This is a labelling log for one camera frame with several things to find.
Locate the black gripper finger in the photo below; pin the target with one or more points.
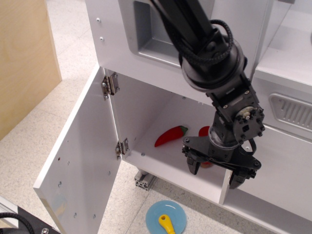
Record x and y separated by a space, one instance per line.
193 164
239 177

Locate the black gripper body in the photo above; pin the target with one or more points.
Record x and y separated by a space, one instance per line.
230 146

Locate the white low fridge door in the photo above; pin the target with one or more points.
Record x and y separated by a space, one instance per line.
75 182

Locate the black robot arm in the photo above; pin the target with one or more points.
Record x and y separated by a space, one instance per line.
213 62

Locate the red toy chili pepper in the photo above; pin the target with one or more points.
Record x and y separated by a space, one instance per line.
171 134

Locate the white oven door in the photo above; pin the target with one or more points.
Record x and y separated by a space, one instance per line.
285 176

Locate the aluminium extrusion foot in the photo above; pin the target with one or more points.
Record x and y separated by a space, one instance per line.
144 180

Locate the light blue plate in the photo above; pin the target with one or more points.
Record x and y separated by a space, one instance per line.
172 209

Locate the yellow toy utensil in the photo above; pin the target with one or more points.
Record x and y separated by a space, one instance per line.
165 222

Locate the white toy kitchen cabinet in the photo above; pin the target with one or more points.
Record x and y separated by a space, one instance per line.
186 112

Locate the lower metal door hinge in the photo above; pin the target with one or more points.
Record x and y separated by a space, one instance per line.
122 148

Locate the metal door hinge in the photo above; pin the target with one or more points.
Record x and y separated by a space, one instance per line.
122 148
110 85

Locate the grey oven vent panel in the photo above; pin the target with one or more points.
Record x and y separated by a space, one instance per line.
292 115

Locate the upper metal door hinge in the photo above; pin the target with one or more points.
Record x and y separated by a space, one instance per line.
110 85

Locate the grey ice dispenser recess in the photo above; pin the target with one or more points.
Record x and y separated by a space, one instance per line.
145 32

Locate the plywood board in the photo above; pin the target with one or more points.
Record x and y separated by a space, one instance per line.
29 68

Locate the black robot base with cable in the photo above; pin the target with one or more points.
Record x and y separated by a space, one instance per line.
22 222

